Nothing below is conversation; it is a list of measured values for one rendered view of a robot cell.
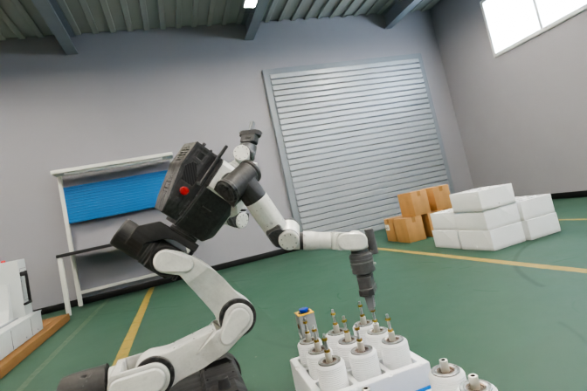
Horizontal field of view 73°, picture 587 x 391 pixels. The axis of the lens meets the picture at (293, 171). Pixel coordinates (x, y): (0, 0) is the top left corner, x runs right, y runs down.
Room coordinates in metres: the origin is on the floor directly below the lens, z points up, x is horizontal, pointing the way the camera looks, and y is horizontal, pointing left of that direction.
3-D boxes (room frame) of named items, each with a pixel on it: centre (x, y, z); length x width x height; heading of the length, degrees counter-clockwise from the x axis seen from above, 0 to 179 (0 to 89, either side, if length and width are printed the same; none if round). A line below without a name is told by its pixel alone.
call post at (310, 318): (1.76, 0.08, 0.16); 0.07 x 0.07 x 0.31; 16
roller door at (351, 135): (7.10, -1.36, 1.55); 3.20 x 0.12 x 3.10; 107
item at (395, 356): (1.41, -0.21, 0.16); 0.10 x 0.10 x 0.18
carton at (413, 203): (5.18, -1.43, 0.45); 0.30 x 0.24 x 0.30; 19
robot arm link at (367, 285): (1.53, -0.18, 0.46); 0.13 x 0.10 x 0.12; 163
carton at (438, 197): (5.30, -1.77, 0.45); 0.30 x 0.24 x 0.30; 15
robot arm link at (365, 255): (1.54, -0.19, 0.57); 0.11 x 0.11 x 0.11; 0
